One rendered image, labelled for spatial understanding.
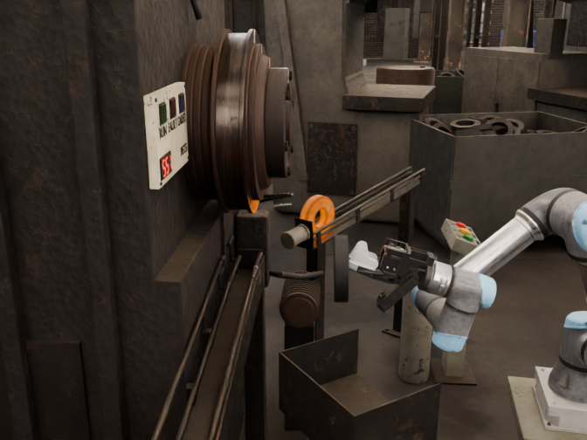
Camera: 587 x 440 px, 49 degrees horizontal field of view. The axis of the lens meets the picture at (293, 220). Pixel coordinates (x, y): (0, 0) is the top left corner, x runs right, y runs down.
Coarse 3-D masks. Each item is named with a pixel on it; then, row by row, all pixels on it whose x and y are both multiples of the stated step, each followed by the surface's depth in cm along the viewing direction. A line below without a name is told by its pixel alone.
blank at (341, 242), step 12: (336, 240) 145; (348, 240) 145; (336, 252) 142; (348, 252) 142; (336, 264) 142; (348, 264) 141; (336, 276) 141; (348, 276) 141; (336, 288) 142; (348, 288) 142; (336, 300) 146; (348, 300) 146
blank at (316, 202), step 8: (312, 200) 221; (320, 200) 223; (328, 200) 226; (304, 208) 221; (312, 208) 220; (320, 208) 224; (328, 208) 227; (304, 216) 220; (312, 216) 221; (328, 216) 228; (320, 224) 228
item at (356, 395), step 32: (288, 352) 134; (320, 352) 139; (352, 352) 144; (288, 384) 132; (320, 384) 141; (352, 384) 142; (288, 416) 134; (320, 416) 122; (352, 416) 112; (384, 416) 116; (416, 416) 121
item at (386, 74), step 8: (376, 72) 643; (384, 72) 629; (392, 72) 623; (400, 72) 619; (408, 72) 618; (416, 72) 618; (424, 72) 621; (432, 72) 631; (376, 80) 645; (384, 80) 631; (392, 80) 625; (400, 80) 621; (408, 80) 620; (416, 80) 621; (424, 80) 624; (432, 80) 634
